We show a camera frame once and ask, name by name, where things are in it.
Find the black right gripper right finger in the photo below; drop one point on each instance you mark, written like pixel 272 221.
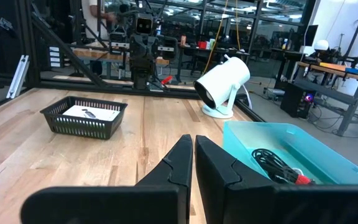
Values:
pixel 222 186

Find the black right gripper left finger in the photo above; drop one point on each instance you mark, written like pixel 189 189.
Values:
pixel 172 174

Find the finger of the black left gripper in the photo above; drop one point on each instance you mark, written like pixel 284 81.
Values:
pixel 138 48
pixel 148 48

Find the white card reader box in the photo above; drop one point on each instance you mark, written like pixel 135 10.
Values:
pixel 104 114

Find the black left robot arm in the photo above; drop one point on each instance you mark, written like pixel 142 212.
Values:
pixel 140 74

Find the translucent teal plastic bin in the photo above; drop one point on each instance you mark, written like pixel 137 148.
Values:
pixel 291 137

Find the red clamp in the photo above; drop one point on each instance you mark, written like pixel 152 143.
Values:
pixel 167 80

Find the wooden background table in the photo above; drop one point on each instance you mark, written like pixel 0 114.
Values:
pixel 89 53

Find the person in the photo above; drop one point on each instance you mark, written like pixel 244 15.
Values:
pixel 89 12

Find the white labelled drawer unit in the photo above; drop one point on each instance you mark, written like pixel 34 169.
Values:
pixel 54 56

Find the black plastic basket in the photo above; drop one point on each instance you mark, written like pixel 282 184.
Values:
pixel 82 136

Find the computer tower with purple light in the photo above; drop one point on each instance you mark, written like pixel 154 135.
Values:
pixel 291 99

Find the silver aluminium bar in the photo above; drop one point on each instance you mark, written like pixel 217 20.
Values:
pixel 19 74

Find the dark monitor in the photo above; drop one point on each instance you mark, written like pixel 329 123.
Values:
pixel 311 35

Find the white round helmet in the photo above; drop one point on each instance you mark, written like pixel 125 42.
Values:
pixel 321 45

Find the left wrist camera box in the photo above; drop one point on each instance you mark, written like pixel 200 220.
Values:
pixel 144 25

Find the black metal frame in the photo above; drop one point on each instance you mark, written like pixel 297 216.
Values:
pixel 120 87

